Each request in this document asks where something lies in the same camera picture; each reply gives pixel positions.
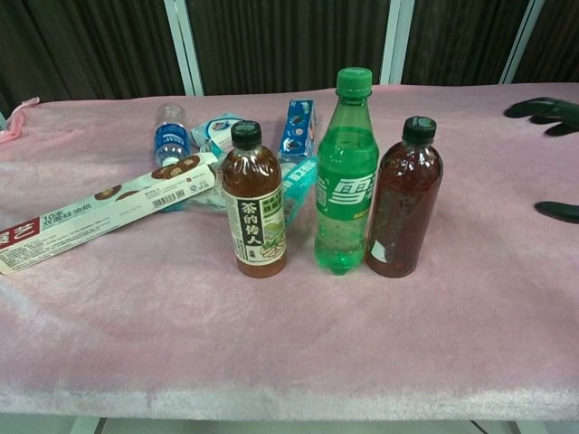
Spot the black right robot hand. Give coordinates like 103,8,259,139
504,97,579,223

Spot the unlabelled dark red tea bottle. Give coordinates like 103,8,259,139
365,116,444,278

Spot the labelled amber tea bottle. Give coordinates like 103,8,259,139
220,120,289,279

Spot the green Sprite soda bottle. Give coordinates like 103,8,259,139
313,66,380,276

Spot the blue Oreo cookie box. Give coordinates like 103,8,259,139
278,99,318,165

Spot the teal plastic food bag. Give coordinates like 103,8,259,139
174,156,318,227

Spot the dark brown pleated curtain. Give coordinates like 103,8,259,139
0,0,579,117

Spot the pink plush tablecloth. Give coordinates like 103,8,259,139
0,80,579,415

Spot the white blue triangular packet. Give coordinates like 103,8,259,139
189,115,248,155

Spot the blue label water bottle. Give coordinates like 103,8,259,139
153,102,191,167

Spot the long baking paper box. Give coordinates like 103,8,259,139
0,152,219,277

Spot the white partition frame post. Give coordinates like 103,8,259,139
379,0,415,86
499,0,546,85
163,0,204,96

